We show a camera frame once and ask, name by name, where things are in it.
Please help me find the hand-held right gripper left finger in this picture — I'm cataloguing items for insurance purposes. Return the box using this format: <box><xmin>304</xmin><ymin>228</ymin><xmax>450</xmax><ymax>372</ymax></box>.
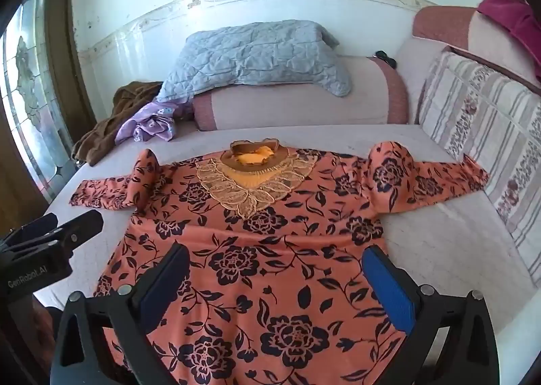
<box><xmin>50</xmin><ymin>242</ymin><xmax>191</xmax><ymax>385</ymax></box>

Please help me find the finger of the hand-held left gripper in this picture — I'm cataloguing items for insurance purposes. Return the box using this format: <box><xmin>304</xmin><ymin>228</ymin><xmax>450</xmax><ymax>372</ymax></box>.
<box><xmin>0</xmin><ymin>213</ymin><xmax>59</xmax><ymax>250</ymax></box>
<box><xmin>57</xmin><ymin>210</ymin><xmax>104</xmax><ymax>249</ymax></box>

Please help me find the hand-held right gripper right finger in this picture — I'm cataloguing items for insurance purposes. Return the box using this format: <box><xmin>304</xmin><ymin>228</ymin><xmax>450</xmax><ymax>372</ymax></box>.
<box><xmin>362</xmin><ymin>245</ymin><xmax>500</xmax><ymax>385</ymax></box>

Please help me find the orange floral blouse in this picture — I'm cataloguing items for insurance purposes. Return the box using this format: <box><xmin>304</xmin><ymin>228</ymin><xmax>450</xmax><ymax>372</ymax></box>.
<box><xmin>70</xmin><ymin>138</ymin><xmax>490</xmax><ymax>385</ymax></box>

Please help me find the white quilted bed cover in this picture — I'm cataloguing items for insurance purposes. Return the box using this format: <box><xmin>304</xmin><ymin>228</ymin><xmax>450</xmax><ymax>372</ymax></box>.
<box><xmin>34</xmin><ymin>122</ymin><xmax>541</xmax><ymax>354</ymax></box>

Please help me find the brown cloth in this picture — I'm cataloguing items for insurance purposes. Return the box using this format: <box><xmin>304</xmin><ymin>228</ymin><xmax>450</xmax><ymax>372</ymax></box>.
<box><xmin>72</xmin><ymin>81</ymin><xmax>163</xmax><ymax>167</ymax></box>

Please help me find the purple satin cloth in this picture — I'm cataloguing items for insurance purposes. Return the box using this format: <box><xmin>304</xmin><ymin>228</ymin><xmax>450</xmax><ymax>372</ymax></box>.
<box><xmin>115</xmin><ymin>100</ymin><xmax>180</xmax><ymax>144</ymax></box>

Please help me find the stained glass door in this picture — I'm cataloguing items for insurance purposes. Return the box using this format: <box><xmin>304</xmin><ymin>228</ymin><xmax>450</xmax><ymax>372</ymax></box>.
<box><xmin>0</xmin><ymin>0</ymin><xmax>81</xmax><ymax>202</ymax></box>

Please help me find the striped floral cushion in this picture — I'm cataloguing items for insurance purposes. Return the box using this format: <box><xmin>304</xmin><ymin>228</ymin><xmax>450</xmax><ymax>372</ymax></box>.
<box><xmin>416</xmin><ymin>47</ymin><xmax>541</xmax><ymax>271</ymax></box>

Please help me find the pink bolster cushion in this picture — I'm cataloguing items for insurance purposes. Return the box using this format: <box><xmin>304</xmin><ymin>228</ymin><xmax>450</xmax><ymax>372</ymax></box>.
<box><xmin>192</xmin><ymin>56</ymin><xmax>409</xmax><ymax>132</ymax></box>

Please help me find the small black object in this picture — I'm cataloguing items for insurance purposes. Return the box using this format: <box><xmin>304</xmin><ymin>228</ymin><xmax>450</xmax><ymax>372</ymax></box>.
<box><xmin>375</xmin><ymin>50</ymin><xmax>398</xmax><ymax>69</ymax></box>

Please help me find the grey quilted pillow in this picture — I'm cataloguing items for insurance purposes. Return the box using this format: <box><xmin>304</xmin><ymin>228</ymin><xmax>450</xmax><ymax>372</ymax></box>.
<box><xmin>154</xmin><ymin>20</ymin><xmax>353</xmax><ymax>103</ymax></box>

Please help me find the pink sofa backrest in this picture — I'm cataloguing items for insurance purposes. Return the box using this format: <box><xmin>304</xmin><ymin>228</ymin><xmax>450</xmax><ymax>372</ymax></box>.
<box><xmin>395</xmin><ymin>6</ymin><xmax>541</xmax><ymax>126</ymax></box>

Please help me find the magenta cloth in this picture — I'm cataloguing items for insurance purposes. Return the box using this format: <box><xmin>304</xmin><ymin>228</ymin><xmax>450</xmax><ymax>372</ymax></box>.
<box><xmin>477</xmin><ymin>0</ymin><xmax>541</xmax><ymax>82</ymax></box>

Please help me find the wooden door frame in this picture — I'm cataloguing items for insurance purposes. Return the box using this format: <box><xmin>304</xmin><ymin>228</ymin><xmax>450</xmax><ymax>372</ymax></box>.
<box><xmin>44</xmin><ymin>0</ymin><xmax>99</xmax><ymax>147</ymax></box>

